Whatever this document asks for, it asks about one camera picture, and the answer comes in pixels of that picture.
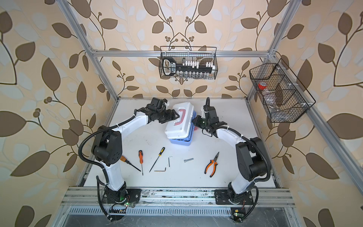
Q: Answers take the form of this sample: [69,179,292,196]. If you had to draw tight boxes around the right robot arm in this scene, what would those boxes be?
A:
[192,115,271,204]

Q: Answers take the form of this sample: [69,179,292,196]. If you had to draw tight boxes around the flat lying hex key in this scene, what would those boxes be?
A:
[154,167,166,173]

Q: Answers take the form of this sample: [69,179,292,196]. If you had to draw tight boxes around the orange handled pliers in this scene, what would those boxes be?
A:
[204,152,219,178]

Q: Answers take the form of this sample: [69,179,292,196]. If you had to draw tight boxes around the black yellow handled screwdriver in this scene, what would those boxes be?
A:
[149,147,165,172]

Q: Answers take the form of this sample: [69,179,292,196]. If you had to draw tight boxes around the red handled screwdriver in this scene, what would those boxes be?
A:
[139,150,144,175]

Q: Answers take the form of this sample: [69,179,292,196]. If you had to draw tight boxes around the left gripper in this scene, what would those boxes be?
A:
[155,108,181,122]

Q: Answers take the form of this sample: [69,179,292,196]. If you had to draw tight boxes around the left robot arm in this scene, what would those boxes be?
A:
[78,98,180,202]

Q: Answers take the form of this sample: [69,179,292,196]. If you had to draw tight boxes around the silver socket bit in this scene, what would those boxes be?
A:
[184,158,194,163]

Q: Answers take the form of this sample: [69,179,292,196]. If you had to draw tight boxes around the white and blue tool box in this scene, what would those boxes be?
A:
[165,102,196,146]

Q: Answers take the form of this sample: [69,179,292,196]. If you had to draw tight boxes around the back wire basket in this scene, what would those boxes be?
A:
[158,45,218,80]

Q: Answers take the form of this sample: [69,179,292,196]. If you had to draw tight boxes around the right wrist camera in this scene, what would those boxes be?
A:
[203,97,210,118]

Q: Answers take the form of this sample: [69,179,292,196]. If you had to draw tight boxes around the right wire basket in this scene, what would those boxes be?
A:
[249,59,316,123]

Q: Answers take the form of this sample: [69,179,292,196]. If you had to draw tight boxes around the aluminium frame bar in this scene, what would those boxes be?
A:
[91,50,270,59]

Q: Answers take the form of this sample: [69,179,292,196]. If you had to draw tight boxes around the wire basket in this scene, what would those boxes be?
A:
[249,59,316,123]
[158,45,218,80]

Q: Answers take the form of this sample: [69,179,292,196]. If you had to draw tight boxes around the black socket set holder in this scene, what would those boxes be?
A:
[161,57,216,76]

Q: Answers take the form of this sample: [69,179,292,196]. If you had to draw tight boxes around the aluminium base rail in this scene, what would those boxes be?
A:
[61,187,296,208]

